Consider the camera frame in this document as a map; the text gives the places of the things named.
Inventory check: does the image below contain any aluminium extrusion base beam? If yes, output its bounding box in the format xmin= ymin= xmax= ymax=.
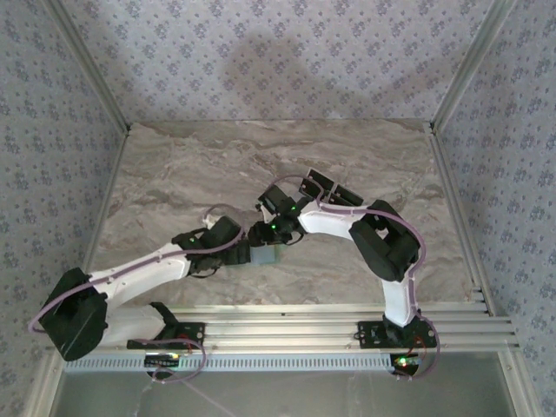
xmin=46 ymin=301 xmax=521 ymax=354

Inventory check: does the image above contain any aluminium table side rail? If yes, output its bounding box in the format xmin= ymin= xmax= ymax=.
xmin=427 ymin=121 xmax=499 ymax=318
xmin=82 ymin=128 xmax=134 ymax=273

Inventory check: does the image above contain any aluminium frame leg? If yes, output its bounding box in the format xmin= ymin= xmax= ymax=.
xmin=497 ymin=349 xmax=539 ymax=417
xmin=23 ymin=360 xmax=66 ymax=417

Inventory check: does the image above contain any small circuit board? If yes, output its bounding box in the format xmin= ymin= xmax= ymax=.
xmin=144 ymin=353 xmax=182 ymax=369
xmin=389 ymin=353 xmax=426 ymax=375

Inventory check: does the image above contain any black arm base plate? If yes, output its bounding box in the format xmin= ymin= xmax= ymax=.
xmin=355 ymin=320 xmax=438 ymax=351
xmin=126 ymin=320 xmax=207 ymax=351

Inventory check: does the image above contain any grey slotted cable duct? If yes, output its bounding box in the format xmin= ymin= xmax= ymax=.
xmin=63 ymin=352 xmax=394 ymax=374

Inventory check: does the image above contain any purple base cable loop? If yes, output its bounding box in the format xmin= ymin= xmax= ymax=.
xmin=394 ymin=320 xmax=442 ymax=382
xmin=149 ymin=329 xmax=209 ymax=386

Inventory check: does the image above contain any tiered card display stand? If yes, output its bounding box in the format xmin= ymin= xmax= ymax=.
xmin=298 ymin=167 xmax=365 ymax=209

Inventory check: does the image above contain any aluminium corner post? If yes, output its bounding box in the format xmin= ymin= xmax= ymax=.
xmin=43 ymin=0 xmax=134 ymax=134
xmin=427 ymin=0 xmax=520 ymax=131

